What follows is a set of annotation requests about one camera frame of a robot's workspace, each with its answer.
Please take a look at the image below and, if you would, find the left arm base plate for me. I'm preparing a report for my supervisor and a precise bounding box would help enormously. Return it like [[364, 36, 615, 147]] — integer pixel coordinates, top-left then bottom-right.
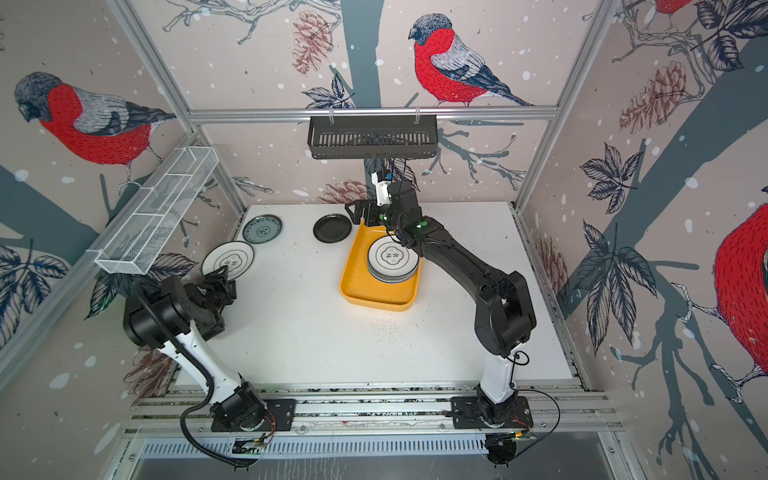
[[211, 398, 297, 433]]

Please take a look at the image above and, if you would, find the white flower plate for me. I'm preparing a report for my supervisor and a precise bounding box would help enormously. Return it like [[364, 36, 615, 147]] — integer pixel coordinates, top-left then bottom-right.
[[367, 236, 419, 277], [201, 241, 256, 280]]

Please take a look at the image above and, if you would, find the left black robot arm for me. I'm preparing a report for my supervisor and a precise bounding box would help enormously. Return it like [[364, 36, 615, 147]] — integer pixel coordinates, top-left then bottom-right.
[[123, 267, 267, 431]]

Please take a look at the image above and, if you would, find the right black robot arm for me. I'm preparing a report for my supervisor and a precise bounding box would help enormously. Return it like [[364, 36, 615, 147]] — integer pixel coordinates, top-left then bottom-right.
[[345, 181, 537, 428]]

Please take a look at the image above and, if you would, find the yellow plastic bin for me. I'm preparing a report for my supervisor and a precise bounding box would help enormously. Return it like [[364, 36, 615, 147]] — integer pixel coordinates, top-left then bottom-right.
[[340, 225, 421, 312]]

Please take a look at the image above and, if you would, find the aluminium mounting rail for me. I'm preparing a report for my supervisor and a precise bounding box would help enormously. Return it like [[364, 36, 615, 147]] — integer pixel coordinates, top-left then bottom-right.
[[124, 385, 624, 436]]

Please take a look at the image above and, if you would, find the small green patterned plate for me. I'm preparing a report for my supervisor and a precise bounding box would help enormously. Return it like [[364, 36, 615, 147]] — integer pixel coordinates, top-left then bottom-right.
[[242, 214, 283, 245]]

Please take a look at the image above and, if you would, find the white mesh wall shelf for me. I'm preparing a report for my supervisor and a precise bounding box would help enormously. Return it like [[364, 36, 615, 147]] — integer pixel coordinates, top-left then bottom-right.
[[95, 146, 219, 275]]

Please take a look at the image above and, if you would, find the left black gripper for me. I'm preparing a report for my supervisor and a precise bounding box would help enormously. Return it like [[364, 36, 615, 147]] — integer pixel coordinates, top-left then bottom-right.
[[198, 266, 235, 315]]

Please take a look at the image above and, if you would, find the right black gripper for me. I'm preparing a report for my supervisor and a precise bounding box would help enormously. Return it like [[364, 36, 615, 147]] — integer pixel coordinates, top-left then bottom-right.
[[348, 197, 408, 233]]

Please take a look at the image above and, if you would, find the small black plate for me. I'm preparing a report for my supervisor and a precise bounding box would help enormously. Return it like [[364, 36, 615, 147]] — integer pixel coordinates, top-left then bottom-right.
[[313, 213, 352, 244]]

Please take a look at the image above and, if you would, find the orange sunburst plate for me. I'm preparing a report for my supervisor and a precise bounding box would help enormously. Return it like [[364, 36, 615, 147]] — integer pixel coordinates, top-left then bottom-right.
[[372, 272, 415, 284]]

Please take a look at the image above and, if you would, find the black hanging wire basket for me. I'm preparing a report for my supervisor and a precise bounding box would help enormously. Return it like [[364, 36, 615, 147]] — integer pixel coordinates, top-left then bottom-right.
[[307, 116, 438, 160]]

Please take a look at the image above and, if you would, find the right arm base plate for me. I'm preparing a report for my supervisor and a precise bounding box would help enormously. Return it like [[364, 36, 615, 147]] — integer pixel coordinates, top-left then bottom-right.
[[451, 395, 533, 429]]

